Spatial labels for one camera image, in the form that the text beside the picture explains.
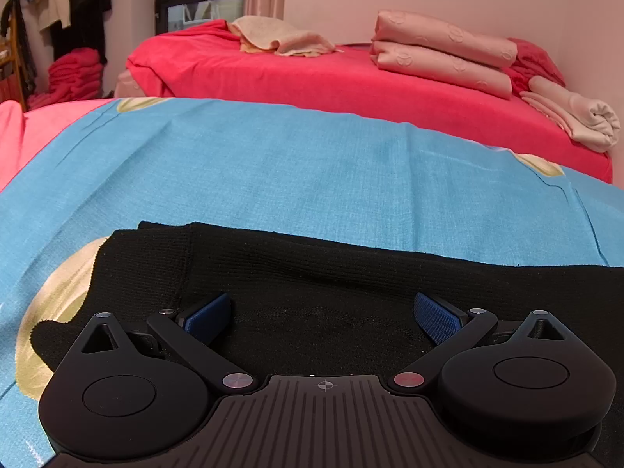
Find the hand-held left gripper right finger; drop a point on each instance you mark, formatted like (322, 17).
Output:
(438, 319)

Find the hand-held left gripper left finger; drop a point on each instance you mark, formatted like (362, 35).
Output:
(209, 319)

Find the black knit pants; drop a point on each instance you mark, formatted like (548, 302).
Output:
(317, 278)

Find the blue printed bedsheet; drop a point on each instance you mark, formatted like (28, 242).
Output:
(273, 165)

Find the rolled beige cloth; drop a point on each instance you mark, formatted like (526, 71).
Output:
(575, 114)

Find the red bed sheet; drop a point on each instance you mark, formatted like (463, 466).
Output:
(312, 83)

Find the pink bedsheet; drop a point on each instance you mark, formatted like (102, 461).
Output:
(29, 131)

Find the crumpled red cloth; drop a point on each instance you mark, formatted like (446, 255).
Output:
(536, 61)

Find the pile of red clothes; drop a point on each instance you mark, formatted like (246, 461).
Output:
(68, 78)

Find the beige towel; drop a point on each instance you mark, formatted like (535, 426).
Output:
(282, 39)

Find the wooden rack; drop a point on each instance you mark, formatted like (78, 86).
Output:
(14, 53)

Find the black hanging coat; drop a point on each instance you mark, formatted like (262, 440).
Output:
(85, 5)

